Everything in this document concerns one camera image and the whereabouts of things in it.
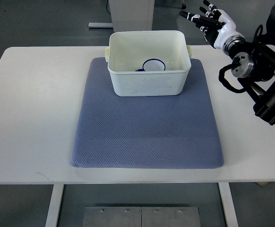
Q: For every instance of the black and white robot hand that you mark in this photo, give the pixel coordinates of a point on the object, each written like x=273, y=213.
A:
x=216, y=25

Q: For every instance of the blue mug white inside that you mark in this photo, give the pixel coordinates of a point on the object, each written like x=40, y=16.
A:
x=153, y=65

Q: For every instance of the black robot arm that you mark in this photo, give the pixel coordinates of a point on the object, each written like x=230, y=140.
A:
x=252, y=70

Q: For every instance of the white plastic box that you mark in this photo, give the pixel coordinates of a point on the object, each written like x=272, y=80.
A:
x=128, y=51

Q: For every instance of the white pillar base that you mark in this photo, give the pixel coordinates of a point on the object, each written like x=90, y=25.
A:
x=128, y=15

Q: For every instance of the blue textured mat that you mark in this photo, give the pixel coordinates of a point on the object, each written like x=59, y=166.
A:
x=153, y=132

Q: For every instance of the right white table leg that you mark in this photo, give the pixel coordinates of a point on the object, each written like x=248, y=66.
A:
x=228, y=205

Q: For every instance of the white table leg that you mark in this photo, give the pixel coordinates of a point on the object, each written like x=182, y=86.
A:
x=228, y=205
x=54, y=206

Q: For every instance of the metal floor plate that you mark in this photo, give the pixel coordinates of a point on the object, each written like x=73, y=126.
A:
x=141, y=217

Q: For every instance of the left white table leg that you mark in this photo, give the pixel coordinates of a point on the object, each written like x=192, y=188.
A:
x=54, y=206

